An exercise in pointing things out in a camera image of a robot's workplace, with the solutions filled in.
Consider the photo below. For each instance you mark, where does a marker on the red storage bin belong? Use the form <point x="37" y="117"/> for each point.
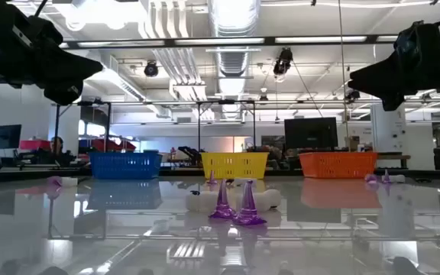
<point x="34" y="144"/>

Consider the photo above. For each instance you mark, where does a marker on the red fabric cover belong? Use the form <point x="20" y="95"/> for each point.
<point x="122" y="146"/>

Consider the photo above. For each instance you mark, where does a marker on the person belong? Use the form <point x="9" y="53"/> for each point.
<point x="57" y="147"/>

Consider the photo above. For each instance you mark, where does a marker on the purple witch hat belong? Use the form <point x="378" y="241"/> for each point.
<point x="54" y="181"/>
<point x="223" y="208"/>
<point x="248" y="214"/>
<point x="371" y="178"/>
<point x="387" y="177"/>
<point x="212" y="179"/>

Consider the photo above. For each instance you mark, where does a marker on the white round column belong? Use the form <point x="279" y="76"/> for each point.
<point x="388" y="130"/>

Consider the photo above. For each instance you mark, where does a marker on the black overhead frame beam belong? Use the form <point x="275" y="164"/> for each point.
<point x="168" y="42"/>

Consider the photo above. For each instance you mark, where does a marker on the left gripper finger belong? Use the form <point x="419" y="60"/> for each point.
<point x="78" y="74"/>
<point x="76" y="59"/>

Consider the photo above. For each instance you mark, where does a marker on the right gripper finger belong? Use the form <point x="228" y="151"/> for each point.
<point x="376" y="87"/>
<point x="380" y="72"/>

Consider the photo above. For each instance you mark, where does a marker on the black plastic spider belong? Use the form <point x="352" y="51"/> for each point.
<point x="422" y="179"/>

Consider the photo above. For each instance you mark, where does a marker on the wooden bench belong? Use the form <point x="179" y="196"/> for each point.
<point x="393" y="156"/>

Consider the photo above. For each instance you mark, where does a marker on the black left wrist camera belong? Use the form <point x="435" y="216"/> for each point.
<point x="48" y="30"/>

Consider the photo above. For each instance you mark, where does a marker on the black hanging ceiling device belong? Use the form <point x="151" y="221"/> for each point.
<point x="353" y="96"/>
<point x="283" y="61"/>

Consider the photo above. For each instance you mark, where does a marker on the black metal rig frame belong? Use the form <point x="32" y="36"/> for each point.
<point x="199" y="126"/>

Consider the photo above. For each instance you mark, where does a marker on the black ceiling dome camera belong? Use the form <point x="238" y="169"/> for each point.
<point x="151" y="69"/>

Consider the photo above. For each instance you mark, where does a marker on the silver ventilation duct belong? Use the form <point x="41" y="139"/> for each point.
<point x="235" y="23"/>

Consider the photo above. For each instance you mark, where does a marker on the black computer monitor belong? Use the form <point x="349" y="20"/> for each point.
<point x="311" y="133"/>
<point x="4" y="136"/>

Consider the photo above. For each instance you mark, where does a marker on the black background robot arm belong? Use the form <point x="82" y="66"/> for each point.
<point x="189" y="153"/>

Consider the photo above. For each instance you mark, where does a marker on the black aluminium table frame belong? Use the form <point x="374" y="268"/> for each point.
<point x="182" y="172"/>

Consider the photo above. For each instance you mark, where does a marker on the yellow plastic basket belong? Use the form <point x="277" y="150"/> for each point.
<point x="235" y="165"/>

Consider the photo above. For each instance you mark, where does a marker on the white ceiling pipe bundle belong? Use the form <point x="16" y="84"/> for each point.
<point x="174" y="57"/>

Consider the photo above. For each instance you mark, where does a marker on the orange plastic basket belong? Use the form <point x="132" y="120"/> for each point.
<point x="338" y="165"/>

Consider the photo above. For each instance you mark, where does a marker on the blue plastic basket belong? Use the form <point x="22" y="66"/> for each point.
<point x="124" y="166"/>

